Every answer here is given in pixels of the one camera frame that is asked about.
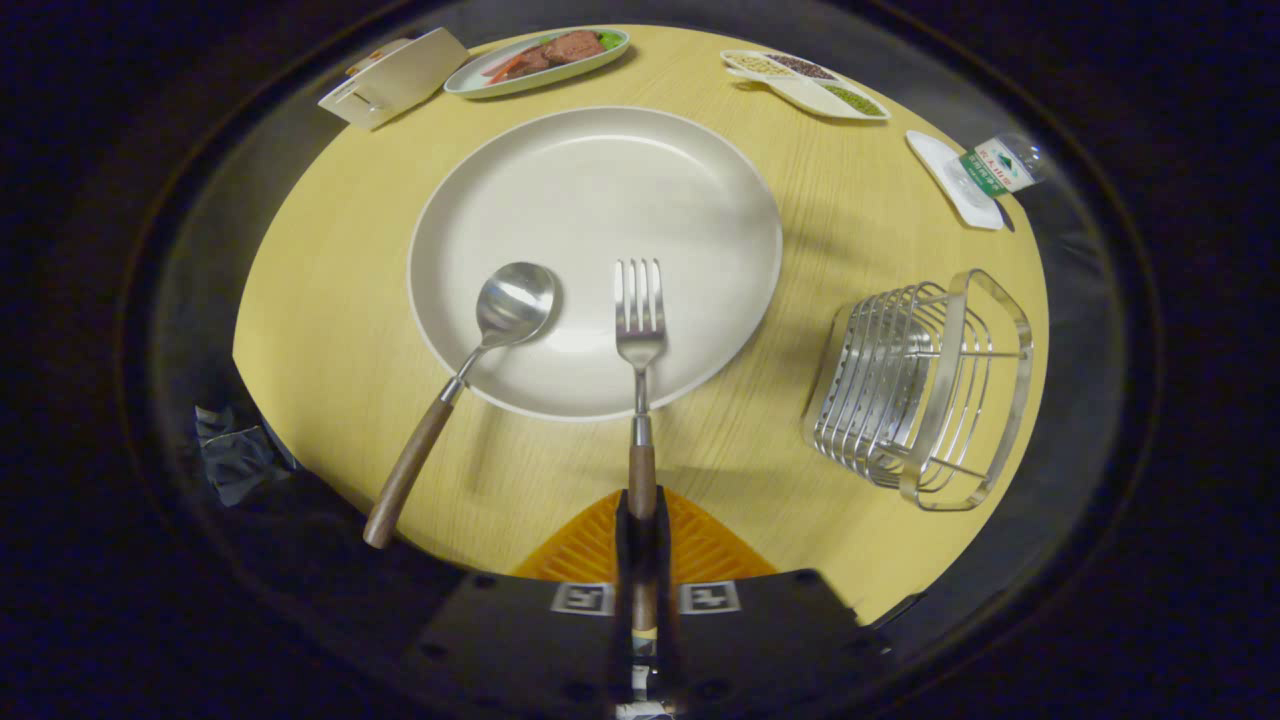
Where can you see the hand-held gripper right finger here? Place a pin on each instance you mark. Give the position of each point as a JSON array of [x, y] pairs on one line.
[[664, 560]]

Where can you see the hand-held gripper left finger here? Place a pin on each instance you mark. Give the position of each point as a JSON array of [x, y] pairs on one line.
[[622, 560]]

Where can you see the large white round plate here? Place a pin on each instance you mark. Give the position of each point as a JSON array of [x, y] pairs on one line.
[[600, 200]]

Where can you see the crumpled dark plastic bag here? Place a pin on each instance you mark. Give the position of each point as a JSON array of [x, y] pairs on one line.
[[235, 455]]

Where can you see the small white rectangular tray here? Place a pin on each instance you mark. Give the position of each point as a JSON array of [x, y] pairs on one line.
[[940, 165]]

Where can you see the white divided dish with grains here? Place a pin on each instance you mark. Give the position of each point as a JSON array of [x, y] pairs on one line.
[[810, 85]]

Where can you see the oval dish with meat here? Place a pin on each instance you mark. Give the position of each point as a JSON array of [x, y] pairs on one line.
[[535, 62]]

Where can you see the clear plastic water bottle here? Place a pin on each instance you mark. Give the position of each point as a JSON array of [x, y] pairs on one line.
[[1000, 165]]

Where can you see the beige card holder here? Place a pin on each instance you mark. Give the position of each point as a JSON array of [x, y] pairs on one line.
[[400, 75]]

